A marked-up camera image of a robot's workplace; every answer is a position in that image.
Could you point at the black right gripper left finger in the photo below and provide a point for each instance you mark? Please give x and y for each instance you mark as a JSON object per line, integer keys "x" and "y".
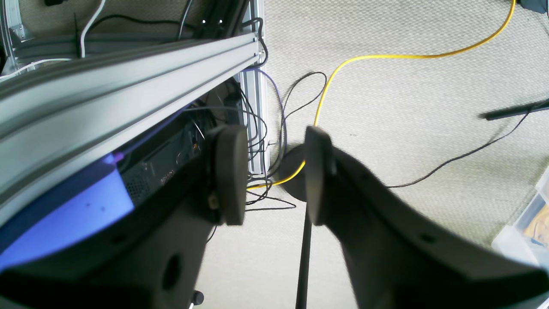
{"x": 149, "y": 259}

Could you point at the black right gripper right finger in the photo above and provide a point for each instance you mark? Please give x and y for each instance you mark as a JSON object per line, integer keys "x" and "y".
{"x": 397, "y": 258}

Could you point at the black computer case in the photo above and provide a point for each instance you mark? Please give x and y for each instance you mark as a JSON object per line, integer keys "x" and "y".
{"x": 151, "y": 159}

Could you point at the clear plastic storage box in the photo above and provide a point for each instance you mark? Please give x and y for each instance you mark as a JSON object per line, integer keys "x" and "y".
{"x": 527, "y": 239}

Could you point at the aluminium frame rail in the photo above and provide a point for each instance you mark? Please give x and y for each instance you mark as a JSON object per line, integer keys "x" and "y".
{"x": 61, "y": 118}

